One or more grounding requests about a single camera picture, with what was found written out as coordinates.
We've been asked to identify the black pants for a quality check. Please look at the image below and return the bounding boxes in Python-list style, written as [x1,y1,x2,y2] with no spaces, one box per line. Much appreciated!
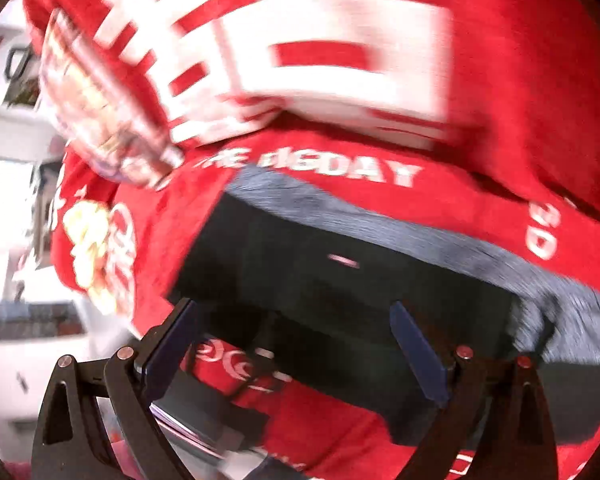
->
[167,192,523,448]

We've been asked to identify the white window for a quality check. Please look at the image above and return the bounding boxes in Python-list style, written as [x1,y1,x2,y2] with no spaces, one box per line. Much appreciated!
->
[0,157,36,231]

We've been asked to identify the blue-grey leaf-patterned cloth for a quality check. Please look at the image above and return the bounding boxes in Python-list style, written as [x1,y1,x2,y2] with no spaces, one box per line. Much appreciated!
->
[225,165,600,366]

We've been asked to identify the red quilt with white characters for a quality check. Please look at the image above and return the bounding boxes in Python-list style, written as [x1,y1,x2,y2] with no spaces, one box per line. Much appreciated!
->
[22,0,600,221]

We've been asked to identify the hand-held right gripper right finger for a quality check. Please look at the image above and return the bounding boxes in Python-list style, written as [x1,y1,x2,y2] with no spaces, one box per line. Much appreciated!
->
[389,301,561,480]

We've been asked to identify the printed figure pillow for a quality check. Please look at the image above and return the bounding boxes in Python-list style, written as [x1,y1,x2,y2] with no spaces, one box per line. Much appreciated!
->
[37,7,181,191]

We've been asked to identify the dark shelf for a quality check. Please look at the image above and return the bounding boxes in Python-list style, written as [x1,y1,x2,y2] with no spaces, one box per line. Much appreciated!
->
[0,302,88,341]

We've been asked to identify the red printed blanket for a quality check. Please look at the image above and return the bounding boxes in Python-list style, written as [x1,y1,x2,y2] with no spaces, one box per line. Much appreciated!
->
[50,127,600,480]

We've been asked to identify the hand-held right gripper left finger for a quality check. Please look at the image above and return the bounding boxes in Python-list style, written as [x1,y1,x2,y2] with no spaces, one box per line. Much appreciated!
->
[30,297,201,480]

